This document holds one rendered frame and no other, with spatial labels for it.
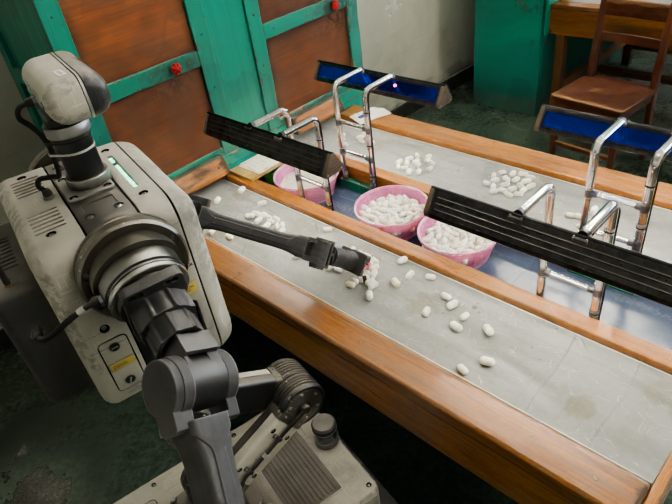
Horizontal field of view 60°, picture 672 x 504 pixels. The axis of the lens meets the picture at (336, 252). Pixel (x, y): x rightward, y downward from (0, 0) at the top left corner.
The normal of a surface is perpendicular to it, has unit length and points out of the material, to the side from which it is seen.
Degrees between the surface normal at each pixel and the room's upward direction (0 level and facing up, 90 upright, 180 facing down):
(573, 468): 0
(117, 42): 90
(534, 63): 90
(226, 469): 56
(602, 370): 0
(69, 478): 0
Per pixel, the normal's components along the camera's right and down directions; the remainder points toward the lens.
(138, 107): 0.72, 0.34
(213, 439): 0.72, -0.37
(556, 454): -0.12, -0.80
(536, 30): -0.70, 0.49
